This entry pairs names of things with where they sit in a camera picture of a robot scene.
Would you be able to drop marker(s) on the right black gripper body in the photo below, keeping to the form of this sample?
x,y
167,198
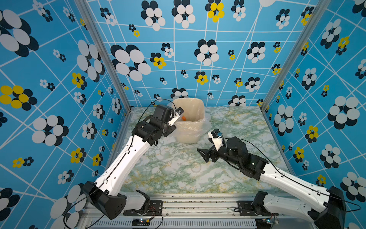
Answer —
x,y
223,152

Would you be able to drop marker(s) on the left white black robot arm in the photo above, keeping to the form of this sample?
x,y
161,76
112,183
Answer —
x,y
104,192

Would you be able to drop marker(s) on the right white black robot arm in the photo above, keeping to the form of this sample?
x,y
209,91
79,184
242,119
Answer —
x,y
325,208

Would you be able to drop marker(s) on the cream plastic trash bin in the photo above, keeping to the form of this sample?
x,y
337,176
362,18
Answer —
x,y
188,120

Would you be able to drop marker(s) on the clear plastic bin liner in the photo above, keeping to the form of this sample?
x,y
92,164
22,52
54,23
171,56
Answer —
x,y
188,126

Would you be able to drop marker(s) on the right green circuit board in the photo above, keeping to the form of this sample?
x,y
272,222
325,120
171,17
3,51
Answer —
x,y
263,224

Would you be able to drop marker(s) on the green circuit board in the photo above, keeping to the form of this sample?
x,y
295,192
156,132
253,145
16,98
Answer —
x,y
141,222
263,224

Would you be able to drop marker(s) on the left green circuit board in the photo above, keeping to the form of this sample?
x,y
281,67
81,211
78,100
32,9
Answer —
x,y
141,222

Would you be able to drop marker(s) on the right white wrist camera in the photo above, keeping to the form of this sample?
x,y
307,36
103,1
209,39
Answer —
x,y
216,137

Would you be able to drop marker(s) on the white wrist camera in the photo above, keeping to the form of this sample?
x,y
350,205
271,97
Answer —
x,y
216,137
177,114

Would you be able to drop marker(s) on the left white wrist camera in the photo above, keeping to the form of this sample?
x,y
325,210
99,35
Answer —
x,y
177,114

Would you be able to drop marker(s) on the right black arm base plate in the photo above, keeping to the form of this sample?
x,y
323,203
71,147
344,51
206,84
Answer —
x,y
247,208

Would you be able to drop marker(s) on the aluminium front rail frame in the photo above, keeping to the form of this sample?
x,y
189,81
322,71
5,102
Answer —
x,y
193,211

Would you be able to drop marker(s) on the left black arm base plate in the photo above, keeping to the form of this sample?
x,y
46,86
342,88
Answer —
x,y
154,208

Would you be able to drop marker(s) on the right aluminium corner post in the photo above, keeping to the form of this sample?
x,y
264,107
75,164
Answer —
x,y
320,8

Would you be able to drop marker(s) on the aluminium corner post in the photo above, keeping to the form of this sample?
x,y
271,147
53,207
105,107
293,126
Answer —
x,y
96,37
320,8

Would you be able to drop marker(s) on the left aluminium corner post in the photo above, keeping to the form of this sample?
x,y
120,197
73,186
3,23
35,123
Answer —
x,y
96,37

